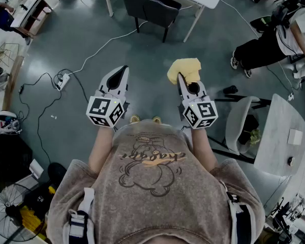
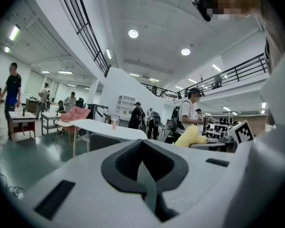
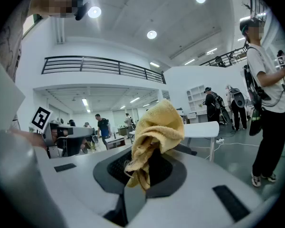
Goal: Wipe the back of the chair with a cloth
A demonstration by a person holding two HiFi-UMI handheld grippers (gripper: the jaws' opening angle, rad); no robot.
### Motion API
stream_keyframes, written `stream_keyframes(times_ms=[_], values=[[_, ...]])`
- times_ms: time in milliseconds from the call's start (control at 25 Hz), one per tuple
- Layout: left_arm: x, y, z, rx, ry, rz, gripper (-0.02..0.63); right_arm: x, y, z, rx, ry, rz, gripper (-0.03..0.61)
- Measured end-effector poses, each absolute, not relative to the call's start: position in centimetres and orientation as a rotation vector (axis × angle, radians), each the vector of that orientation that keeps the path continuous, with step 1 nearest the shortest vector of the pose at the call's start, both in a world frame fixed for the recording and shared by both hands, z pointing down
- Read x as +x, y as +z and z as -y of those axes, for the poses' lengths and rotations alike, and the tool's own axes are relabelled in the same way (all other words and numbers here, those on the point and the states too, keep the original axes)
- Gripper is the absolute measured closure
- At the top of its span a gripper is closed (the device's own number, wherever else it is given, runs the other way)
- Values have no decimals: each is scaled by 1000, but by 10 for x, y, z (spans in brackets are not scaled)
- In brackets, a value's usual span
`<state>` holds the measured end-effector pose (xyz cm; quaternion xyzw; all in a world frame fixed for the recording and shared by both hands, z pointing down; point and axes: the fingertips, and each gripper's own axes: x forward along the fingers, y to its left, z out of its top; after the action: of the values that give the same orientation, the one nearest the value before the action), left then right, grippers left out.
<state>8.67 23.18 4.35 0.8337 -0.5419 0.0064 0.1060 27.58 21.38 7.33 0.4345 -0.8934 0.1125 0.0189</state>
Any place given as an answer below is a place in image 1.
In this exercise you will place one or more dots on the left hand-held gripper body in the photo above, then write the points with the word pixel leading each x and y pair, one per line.
pixel 104 110

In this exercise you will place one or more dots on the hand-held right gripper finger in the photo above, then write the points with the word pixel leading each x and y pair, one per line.
pixel 181 88
pixel 202 89

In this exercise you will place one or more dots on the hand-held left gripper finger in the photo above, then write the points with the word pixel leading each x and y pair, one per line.
pixel 124 81
pixel 105 81

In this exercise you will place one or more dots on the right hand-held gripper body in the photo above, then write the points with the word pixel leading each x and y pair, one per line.
pixel 200 113

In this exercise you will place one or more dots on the yellow cloth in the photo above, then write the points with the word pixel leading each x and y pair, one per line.
pixel 184 65

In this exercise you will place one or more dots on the dark blue chair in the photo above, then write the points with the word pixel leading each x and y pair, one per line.
pixel 152 11

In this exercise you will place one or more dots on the person's right forearm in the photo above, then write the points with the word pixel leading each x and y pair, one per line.
pixel 203 149

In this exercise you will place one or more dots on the person's left forearm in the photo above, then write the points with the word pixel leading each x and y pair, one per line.
pixel 101 146

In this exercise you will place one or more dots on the grey chair with black legs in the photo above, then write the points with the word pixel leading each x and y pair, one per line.
pixel 233 121

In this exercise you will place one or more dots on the black bottle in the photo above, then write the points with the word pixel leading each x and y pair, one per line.
pixel 230 89

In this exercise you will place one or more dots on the yellow shoe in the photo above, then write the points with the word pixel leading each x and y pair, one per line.
pixel 134 119
pixel 156 119

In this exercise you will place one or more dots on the white power strip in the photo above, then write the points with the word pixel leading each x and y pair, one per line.
pixel 63 81

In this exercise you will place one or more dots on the green plant in black pot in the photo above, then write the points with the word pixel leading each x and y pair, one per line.
pixel 254 135

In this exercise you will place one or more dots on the marble table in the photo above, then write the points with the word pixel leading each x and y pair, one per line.
pixel 277 136

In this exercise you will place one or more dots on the person's brown printed t-shirt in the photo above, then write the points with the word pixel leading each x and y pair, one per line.
pixel 147 187

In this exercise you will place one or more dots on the white cardboard box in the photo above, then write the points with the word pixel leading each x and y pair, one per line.
pixel 36 169

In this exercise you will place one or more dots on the wooden plank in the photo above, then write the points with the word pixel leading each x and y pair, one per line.
pixel 12 83

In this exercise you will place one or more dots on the small white box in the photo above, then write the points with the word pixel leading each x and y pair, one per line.
pixel 294 136

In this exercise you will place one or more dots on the white rounded helmet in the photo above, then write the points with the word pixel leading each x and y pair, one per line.
pixel 6 115

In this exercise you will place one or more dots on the small round dark object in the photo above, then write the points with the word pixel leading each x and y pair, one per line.
pixel 291 160

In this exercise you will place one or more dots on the white wooden shelf unit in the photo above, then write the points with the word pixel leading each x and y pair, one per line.
pixel 23 19

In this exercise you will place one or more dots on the large black bag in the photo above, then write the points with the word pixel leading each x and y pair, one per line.
pixel 10 156

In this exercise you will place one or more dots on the yellow bag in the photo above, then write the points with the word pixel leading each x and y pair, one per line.
pixel 30 220

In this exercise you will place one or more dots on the black standing fan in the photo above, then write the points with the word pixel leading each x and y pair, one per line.
pixel 8 210

